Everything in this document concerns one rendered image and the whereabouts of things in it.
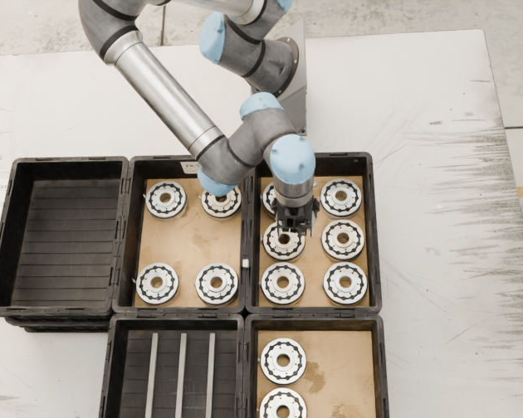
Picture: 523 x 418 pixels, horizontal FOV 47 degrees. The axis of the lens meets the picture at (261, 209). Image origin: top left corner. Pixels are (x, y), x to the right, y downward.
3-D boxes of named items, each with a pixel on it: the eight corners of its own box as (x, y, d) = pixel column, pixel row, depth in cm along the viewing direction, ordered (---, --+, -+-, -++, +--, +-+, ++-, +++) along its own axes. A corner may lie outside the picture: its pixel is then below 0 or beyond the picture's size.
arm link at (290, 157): (300, 122, 103) (324, 160, 100) (301, 153, 113) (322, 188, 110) (260, 140, 102) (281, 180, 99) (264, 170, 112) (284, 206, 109)
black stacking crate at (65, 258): (33, 179, 162) (14, 159, 151) (140, 177, 160) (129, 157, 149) (5, 324, 146) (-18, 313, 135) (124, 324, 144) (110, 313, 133)
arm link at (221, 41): (229, 57, 164) (188, 36, 156) (259, 21, 157) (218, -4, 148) (237, 85, 157) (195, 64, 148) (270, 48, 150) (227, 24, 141)
